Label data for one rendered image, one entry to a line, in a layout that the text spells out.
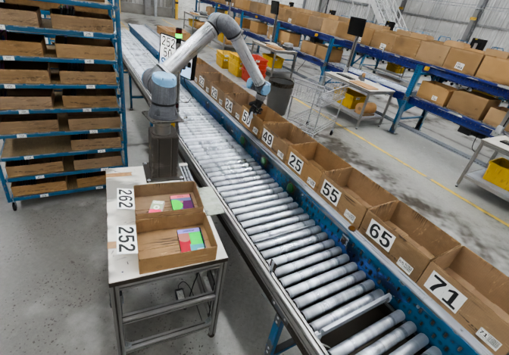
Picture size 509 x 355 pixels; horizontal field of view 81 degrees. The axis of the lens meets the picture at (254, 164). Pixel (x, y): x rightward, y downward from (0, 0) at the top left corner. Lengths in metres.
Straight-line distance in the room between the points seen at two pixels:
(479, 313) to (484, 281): 0.31
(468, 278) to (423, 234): 0.29
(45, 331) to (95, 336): 0.30
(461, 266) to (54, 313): 2.46
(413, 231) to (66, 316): 2.25
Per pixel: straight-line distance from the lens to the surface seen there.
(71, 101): 2.89
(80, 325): 2.42
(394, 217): 2.08
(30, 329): 2.50
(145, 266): 1.57
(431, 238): 1.99
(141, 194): 2.03
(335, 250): 1.91
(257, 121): 2.61
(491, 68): 6.34
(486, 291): 1.96
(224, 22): 2.17
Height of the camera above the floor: 1.99
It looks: 30 degrees down
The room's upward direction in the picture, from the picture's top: 11 degrees clockwise
